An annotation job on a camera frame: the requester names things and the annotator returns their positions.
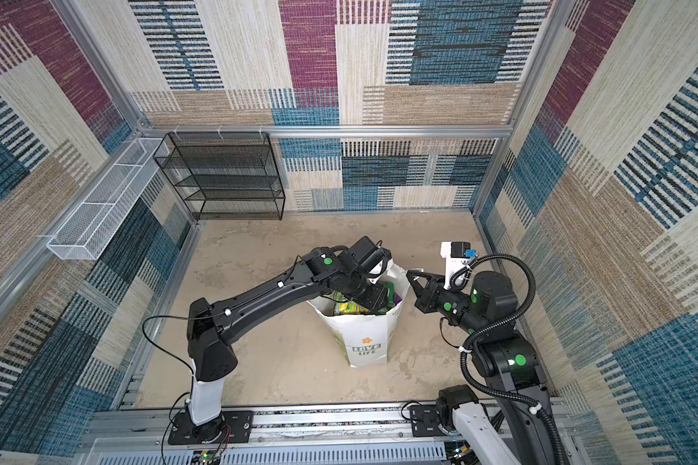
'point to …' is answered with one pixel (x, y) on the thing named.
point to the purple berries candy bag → (396, 298)
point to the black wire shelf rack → (225, 175)
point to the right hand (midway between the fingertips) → (407, 280)
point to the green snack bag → (343, 305)
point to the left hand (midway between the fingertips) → (384, 298)
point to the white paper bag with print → (365, 337)
